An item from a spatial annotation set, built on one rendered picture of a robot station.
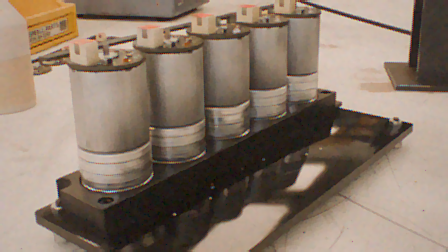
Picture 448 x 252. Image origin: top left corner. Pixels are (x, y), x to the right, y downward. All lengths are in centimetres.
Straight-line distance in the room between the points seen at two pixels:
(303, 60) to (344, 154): 5
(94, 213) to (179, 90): 5
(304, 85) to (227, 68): 6
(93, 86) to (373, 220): 11
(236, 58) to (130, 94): 5
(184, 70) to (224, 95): 3
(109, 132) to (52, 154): 10
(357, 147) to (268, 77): 5
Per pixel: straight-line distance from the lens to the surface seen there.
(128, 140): 18
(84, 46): 17
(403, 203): 22
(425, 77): 38
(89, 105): 17
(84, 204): 18
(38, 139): 29
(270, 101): 24
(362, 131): 26
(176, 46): 19
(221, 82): 21
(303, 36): 25
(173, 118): 19
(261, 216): 18
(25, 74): 34
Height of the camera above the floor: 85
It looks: 21 degrees down
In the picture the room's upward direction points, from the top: 1 degrees counter-clockwise
